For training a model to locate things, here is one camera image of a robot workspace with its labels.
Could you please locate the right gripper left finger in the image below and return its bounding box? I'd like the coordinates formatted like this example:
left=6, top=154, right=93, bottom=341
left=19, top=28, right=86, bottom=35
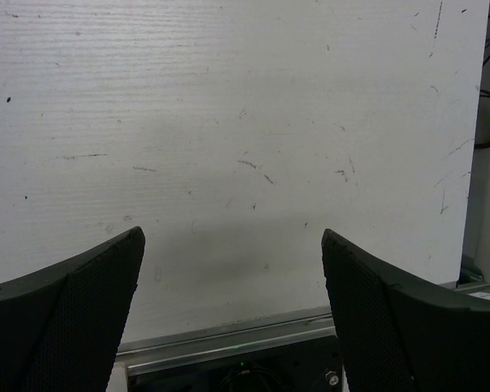
left=0, top=226, right=145, bottom=391

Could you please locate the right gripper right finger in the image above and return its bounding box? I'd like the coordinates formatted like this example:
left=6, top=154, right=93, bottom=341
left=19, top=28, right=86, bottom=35
left=321, top=229, right=490, bottom=391

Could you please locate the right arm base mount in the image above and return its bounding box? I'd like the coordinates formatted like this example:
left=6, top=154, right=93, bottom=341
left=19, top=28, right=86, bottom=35
left=127, top=336, right=344, bottom=391

